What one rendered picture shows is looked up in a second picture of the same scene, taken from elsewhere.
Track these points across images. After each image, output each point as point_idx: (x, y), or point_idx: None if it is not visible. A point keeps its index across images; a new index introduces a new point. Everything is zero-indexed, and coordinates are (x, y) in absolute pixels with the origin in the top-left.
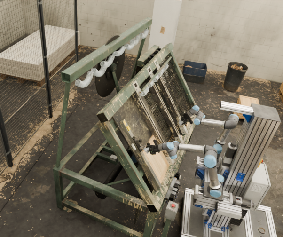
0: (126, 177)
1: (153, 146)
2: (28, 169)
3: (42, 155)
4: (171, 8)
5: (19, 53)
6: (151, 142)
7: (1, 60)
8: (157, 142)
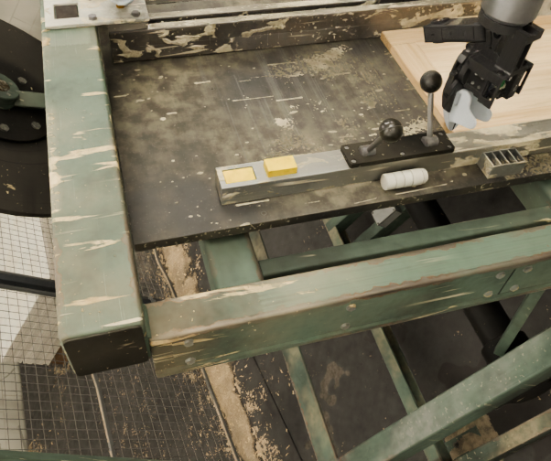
0: (476, 199)
1: (475, 61)
2: None
3: (280, 405)
4: None
5: (15, 303)
6: (417, 59)
7: (16, 350)
8: (455, 19)
